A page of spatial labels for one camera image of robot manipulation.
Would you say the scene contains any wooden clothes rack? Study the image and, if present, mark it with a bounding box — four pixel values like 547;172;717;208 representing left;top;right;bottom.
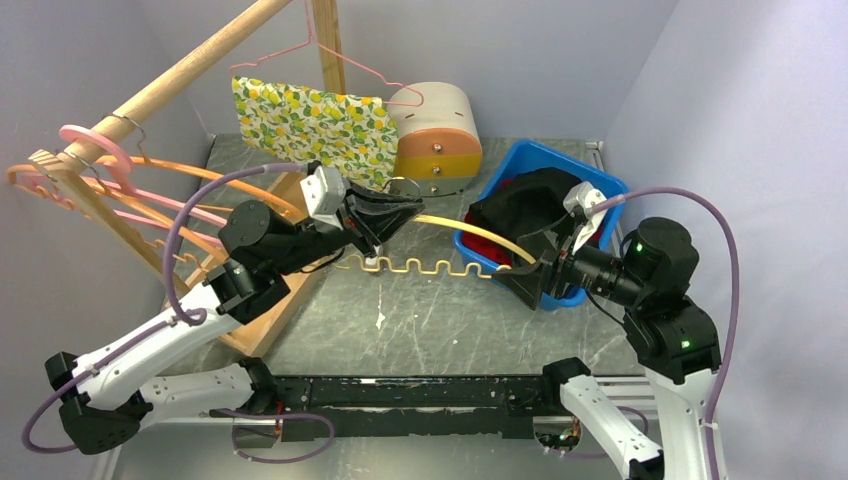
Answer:
29;1;335;357

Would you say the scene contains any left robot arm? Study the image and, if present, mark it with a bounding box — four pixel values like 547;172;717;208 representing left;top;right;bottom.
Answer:
45;184;424;455

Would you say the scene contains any blue plastic bin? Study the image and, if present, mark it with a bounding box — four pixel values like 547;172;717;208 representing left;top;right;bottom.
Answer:
453;139;628;311

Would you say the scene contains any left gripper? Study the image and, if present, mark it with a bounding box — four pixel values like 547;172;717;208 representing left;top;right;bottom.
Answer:
273;177;426;276

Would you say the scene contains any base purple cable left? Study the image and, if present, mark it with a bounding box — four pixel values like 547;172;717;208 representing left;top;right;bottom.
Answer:
211;409;337;464

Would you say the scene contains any orange wavy hanger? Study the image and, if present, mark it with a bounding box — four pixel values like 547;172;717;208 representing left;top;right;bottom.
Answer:
7;163;227;277

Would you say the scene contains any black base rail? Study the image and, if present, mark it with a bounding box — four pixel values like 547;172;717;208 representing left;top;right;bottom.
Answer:
236;374;571;442

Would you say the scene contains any lemon print cloth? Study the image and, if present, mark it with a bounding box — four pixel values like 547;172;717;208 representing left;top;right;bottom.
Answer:
231;76;399;189

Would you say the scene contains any red pleated skirt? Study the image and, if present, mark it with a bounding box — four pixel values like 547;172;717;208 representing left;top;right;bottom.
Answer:
461;175;604;268

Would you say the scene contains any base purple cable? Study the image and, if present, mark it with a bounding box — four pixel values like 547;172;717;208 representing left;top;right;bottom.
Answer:
539;405;651;460
211;409;337;464

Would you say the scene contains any pink plastic hanger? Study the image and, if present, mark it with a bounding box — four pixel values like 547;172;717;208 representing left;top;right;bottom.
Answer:
7;125;225;254

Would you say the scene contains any black garment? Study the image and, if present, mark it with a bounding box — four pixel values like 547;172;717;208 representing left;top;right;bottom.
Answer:
464;167;582;241

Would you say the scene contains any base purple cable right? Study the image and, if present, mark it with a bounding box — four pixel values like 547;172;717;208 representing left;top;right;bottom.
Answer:
539;405;651;460

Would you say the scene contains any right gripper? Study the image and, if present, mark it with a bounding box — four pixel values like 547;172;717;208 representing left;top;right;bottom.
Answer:
491;212;648;308

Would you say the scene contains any yellow hanger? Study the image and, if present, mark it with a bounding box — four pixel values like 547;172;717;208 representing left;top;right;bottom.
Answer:
333;214;536;280

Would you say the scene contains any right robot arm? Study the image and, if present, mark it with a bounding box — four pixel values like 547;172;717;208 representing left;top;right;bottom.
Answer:
493;217;722;479

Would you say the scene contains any round cream drawer box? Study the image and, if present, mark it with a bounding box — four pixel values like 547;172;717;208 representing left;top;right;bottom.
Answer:
388;81;483;197

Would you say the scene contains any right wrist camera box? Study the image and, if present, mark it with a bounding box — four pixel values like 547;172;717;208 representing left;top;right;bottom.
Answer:
563;181;607;254

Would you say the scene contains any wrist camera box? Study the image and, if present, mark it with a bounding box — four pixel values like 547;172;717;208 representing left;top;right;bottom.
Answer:
563;181;607;254
300;166;347;228

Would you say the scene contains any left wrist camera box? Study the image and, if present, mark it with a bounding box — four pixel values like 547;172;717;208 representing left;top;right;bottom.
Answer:
300;166;347;228

